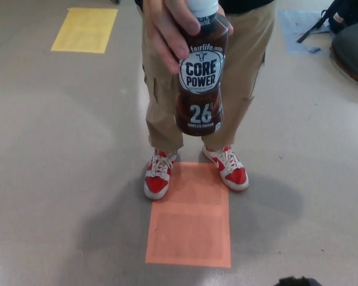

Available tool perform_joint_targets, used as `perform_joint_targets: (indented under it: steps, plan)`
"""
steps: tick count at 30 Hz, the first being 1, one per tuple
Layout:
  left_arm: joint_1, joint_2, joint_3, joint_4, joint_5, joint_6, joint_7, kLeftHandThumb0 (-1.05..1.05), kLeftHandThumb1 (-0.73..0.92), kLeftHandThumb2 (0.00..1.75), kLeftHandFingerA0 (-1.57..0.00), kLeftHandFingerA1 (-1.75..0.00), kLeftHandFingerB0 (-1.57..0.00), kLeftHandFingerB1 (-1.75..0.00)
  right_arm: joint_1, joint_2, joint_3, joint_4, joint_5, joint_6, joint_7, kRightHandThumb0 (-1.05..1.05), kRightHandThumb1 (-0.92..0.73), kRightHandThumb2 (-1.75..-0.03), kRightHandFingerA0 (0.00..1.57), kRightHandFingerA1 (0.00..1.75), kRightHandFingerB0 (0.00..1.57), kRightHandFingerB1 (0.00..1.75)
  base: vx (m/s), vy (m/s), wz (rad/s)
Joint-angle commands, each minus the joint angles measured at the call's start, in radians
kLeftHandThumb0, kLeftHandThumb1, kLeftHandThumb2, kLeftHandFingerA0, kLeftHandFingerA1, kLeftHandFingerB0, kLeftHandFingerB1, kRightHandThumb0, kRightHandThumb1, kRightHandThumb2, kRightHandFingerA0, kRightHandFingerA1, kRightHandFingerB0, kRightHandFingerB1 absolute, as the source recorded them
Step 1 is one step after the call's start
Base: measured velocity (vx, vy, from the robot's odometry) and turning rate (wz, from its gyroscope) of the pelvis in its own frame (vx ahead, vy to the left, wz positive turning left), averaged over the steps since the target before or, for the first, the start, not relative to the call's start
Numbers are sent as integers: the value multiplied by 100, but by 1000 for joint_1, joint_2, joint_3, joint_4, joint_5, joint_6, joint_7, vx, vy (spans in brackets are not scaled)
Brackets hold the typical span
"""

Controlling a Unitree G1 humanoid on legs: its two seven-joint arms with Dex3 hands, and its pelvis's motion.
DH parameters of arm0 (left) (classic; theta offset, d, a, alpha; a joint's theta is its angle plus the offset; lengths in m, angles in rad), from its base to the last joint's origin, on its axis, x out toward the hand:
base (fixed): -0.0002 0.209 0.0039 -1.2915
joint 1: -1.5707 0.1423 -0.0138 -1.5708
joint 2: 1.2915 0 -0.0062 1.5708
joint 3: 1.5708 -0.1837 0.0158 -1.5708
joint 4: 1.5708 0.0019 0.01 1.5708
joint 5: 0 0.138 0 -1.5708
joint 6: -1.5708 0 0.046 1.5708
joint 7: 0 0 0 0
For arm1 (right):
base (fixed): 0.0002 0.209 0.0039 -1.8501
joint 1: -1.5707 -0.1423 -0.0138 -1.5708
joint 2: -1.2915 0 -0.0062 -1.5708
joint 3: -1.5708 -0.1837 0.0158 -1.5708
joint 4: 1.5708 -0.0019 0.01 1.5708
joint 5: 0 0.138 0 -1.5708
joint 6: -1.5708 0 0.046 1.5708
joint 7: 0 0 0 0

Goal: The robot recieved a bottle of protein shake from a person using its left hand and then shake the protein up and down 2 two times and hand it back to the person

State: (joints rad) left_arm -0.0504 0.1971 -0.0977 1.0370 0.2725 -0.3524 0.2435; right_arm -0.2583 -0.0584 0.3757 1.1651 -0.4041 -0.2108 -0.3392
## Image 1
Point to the small blue tape scrap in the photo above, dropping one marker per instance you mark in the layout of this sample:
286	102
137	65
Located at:
314	50

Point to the blue paper sheet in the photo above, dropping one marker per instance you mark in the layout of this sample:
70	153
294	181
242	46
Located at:
298	26

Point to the brown Core Power shake bottle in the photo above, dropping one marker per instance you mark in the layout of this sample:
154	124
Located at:
201	89

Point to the yellow paper sheet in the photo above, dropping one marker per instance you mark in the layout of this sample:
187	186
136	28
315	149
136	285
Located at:
85	29

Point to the black shirt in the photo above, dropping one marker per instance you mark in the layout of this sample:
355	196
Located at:
250	4

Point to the black backpack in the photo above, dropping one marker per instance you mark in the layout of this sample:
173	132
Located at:
349	16

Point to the orange paper sheet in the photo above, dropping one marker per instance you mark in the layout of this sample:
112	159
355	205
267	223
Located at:
189	214

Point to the grey chair seat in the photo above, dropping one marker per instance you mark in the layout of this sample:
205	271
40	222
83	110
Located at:
353	53

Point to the person's right hand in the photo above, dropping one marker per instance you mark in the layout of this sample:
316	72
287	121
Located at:
164	32

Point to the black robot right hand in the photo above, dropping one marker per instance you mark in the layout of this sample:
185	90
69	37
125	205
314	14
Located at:
298	282

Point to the red white sneaker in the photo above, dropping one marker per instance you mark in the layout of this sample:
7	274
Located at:
158	178
231	172

